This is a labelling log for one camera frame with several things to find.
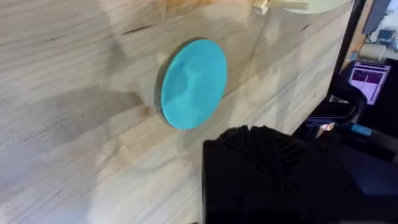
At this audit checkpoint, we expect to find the turquoise round plate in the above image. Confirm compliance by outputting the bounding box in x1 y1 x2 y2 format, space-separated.
158 38 228 131

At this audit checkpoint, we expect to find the black table edge rail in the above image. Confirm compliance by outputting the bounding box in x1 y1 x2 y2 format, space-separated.
333 0 368 75

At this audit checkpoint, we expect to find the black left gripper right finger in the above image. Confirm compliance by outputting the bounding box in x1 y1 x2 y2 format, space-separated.
249 125 307 224

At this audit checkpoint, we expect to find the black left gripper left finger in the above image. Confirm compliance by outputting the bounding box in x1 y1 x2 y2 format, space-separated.
216 125 272 224

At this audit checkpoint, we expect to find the laptop with purple screen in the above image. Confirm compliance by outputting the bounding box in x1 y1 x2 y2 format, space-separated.
347 60 392 106

